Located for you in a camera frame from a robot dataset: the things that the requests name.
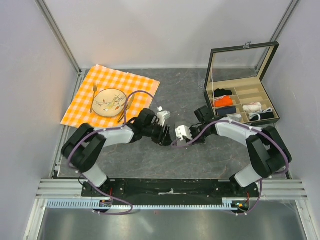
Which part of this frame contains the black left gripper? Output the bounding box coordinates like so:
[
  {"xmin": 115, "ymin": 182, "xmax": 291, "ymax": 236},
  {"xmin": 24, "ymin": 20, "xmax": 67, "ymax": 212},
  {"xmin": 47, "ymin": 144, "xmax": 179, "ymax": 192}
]
[{"xmin": 143, "ymin": 120, "xmax": 174, "ymax": 147}]

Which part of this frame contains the grey cream underwear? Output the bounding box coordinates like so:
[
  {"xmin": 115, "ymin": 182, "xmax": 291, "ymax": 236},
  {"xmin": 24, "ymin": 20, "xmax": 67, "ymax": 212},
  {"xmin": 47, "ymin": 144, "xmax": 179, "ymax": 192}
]
[{"xmin": 172, "ymin": 122, "xmax": 190, "ymax": 148}]

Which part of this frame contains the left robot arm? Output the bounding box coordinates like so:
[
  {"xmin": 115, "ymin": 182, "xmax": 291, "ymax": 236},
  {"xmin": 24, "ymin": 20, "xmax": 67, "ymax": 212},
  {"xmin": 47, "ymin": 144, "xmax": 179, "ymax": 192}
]
[{"xmin": 61, "ymin": 108, "xmax": 173, "ymax": 197}]

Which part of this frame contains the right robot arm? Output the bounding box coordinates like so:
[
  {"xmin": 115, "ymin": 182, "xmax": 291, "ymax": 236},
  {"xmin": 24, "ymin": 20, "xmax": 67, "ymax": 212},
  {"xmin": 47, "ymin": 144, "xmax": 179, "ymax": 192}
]
[{"xmin": 190, "ymin": 105, "xmax": 292, "ymax": 197}]

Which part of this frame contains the navy rolled underwear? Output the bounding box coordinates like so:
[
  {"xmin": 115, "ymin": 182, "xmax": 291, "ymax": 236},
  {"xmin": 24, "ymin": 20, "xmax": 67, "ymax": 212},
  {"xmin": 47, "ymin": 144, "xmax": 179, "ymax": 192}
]
[{"xmin": 215, "ymin": 106, "xmax": 237, "ymax": 116}]

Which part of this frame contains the orange rolled underwear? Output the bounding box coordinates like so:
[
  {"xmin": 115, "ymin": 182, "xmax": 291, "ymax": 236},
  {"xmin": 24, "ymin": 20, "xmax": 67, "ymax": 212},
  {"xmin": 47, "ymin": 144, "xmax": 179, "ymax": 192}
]
[{"xmin": 214, "ymin": 95, "xmax": 233, "ymax": 108}]

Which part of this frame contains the white pink rolled underwear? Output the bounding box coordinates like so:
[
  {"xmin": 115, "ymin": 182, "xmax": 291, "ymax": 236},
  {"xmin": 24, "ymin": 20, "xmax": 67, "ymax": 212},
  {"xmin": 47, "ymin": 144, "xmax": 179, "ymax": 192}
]
[{"xmin": 243, "ymin": 102, "xmax": 262, "ymax": 113}]

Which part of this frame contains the black white rolled underwear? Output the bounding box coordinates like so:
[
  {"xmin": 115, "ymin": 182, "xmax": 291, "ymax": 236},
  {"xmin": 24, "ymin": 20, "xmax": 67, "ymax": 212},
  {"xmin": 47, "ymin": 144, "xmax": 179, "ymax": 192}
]
[{"xmin": 248, "ymin": 107, "xmax": 275, "ymax": 122}]

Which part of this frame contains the gold knife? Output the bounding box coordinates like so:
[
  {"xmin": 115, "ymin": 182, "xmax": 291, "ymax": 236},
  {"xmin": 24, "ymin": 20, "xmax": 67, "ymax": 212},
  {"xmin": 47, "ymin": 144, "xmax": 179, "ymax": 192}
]
[{"xmin": 117, "ymin": 93, "xmax": 135, "ymax": 123}]

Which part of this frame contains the orange white checkered cloth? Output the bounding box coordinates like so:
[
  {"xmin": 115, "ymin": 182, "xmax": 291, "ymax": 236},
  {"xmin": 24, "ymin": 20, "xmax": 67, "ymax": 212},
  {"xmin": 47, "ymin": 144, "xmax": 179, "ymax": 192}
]
[{"xmin": 60, "ymin": 65, "xmax": 160, "ymax": 128}]

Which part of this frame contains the black compartment storage box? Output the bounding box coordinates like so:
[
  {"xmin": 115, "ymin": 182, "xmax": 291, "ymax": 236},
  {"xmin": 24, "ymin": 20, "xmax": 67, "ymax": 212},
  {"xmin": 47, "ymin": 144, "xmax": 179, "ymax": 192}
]
[{"xmin": 204, "ymin": 41, "xmax": 280, "ymax": 126}]

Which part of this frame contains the beige bird pattern plate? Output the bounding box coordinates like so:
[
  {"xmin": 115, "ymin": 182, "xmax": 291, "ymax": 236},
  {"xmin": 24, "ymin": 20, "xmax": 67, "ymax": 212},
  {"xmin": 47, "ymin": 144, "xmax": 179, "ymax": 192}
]
[{"xmin": 93, "ymin": 88, "xmax": 127, "ymax": 118}]

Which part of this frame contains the gold fork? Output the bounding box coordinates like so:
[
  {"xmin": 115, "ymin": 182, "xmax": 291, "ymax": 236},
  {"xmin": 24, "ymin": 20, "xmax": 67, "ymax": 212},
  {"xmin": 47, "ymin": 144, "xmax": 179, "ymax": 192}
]
[{"xmin": 89, "ymin": 83, "xmax": 98, "ymax": 113}]

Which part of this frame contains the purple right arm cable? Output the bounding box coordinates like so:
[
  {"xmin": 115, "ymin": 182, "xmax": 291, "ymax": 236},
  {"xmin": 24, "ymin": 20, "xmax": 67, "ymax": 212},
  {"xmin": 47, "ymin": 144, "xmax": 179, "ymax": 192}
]
[{"xmin": 171, "ymin": 119, "xmax": 291, "ymax": 216}]

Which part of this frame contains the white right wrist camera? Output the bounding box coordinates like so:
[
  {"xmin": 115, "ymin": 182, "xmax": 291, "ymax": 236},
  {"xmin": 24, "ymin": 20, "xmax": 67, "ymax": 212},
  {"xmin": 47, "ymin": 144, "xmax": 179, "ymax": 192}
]
[{"xmin": 175, "ymin": 125, "xmax": 193, "ymax": 141}]

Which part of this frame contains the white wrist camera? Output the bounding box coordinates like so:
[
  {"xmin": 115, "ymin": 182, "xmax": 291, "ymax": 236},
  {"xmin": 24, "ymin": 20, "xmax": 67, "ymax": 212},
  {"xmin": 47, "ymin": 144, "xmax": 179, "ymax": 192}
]
[
  {"xmin": 175, "ymin": 125, "xmax": 193, "ymax": 141},
  {"xmin": 156, "ymin": 106, "xmax": 171, "ymax": 127}
]

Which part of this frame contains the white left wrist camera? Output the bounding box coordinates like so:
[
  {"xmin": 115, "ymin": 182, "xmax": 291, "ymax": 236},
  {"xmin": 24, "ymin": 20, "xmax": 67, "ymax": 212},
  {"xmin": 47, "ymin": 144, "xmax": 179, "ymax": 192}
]
[{"xmin": 156, "ymin": 106, "xmax": 171, "ymax": 127}]

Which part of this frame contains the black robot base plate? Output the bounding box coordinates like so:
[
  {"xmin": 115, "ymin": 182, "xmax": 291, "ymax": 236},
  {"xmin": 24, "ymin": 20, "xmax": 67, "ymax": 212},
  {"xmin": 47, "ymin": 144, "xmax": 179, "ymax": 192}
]
[{"xmin": 81, "ymin": 177, "xmax": 259, "ymax": 206}]

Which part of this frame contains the grey slotted cable duct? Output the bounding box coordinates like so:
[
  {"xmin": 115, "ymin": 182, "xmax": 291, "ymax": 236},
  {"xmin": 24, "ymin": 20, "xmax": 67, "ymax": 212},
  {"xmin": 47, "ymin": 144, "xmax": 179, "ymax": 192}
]
[{"xmin": 46, "ymin": 199, "xmax": 238, "ymax": 211}]

